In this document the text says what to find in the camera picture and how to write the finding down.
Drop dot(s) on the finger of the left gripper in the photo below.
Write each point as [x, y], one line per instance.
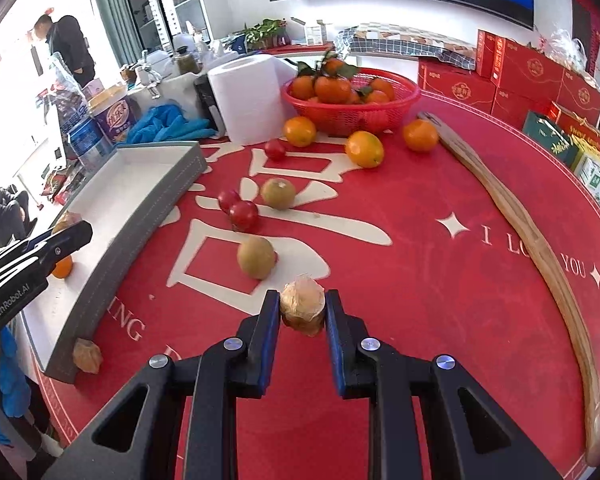
[48, 247]

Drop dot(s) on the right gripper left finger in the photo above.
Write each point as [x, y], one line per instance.
[177, 419]

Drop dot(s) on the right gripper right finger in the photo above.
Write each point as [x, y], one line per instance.
[428, 419]

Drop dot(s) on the small orange with stem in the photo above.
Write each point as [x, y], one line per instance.
[63, 268]

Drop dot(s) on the brown walnut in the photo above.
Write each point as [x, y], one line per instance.
[67, 219]

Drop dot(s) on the pale walnut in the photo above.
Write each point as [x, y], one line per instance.
[302, 305]

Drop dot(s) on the seated person in dark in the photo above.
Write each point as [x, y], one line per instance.
[15, 221]

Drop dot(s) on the walnut beside tray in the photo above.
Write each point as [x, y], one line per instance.
[87, 356]

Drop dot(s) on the grey white tray box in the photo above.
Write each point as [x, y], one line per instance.
[124, 202]

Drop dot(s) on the long wooden back scratcher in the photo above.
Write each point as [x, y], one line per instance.
[545, 260]

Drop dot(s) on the purple instant noodle cup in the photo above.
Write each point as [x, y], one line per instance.
[113, 112]

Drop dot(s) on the brown kiwi lower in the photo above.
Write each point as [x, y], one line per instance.
[256, 257]

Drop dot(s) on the brown kiwi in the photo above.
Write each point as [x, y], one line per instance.
[256, 257]
[278, 193]

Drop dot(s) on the blue rubber gloves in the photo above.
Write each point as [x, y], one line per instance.
[166, 123]

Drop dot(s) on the red cherry tomato left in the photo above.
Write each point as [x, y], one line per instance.
[227, 199]

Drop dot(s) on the red round table mat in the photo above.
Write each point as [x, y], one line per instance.
[416, 249]

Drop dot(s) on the red cherry tomato with stem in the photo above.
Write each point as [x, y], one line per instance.
[244, 216]

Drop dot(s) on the standing man in black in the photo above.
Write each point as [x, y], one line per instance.
[66, 38]

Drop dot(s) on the brown kiwi upper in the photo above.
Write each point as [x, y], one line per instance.
[278, 193]

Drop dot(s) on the red cherry tomato far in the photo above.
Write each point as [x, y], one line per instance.
[275, 150]

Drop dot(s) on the white paper towel roll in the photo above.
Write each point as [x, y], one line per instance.
[247, 91]

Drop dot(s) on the red plastic fruit basket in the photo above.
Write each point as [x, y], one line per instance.
[344, 119]

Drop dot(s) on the red gift boxes stack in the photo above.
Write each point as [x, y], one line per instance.
[511, 80]

